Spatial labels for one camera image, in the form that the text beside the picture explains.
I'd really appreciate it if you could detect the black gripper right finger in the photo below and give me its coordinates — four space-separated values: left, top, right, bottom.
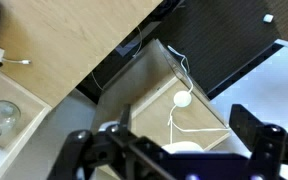
229 103 288 180

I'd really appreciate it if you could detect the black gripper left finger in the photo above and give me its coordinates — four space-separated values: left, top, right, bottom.
47 103 172 180

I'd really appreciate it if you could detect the light wooden platform box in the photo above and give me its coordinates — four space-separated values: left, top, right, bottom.
91 38 233 158

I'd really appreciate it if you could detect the light wooden desk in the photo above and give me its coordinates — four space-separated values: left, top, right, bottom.
0 0 165 108

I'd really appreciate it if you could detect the light wooden tray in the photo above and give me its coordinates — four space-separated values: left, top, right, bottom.
0 68 53 180

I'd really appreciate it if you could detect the small white cube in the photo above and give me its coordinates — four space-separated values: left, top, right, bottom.
263 13 274 24

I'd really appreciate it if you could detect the clear glass jar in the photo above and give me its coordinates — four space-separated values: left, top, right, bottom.
0 99 22 140

